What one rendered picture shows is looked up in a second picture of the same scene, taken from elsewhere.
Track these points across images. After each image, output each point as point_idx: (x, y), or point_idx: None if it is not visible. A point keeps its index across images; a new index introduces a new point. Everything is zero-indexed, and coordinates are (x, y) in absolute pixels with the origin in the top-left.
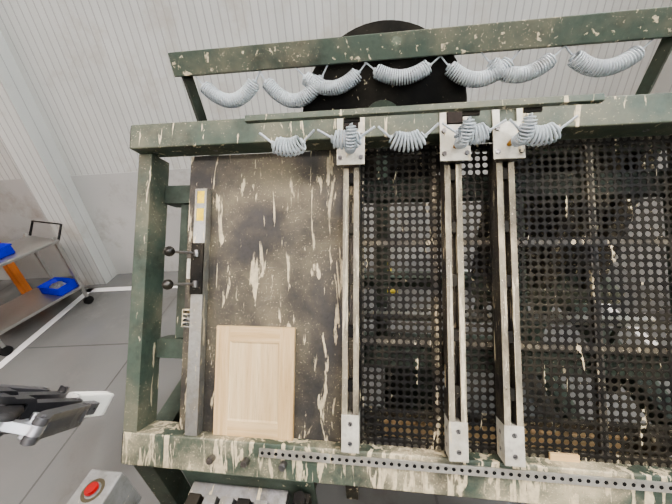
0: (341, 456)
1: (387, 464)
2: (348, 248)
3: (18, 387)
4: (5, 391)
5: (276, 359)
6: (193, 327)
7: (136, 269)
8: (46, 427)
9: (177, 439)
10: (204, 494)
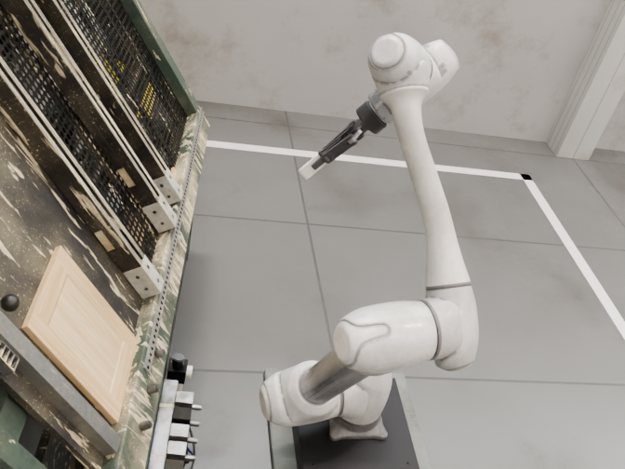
0: (160, 299)
1: (168, 271)
2: (33, 113)
3: (333, 146)
4: (345, 130)
5: (78, 291)
6: (25, 351)
7: None
8: None
9: (121, 461)
10: (162, 462)
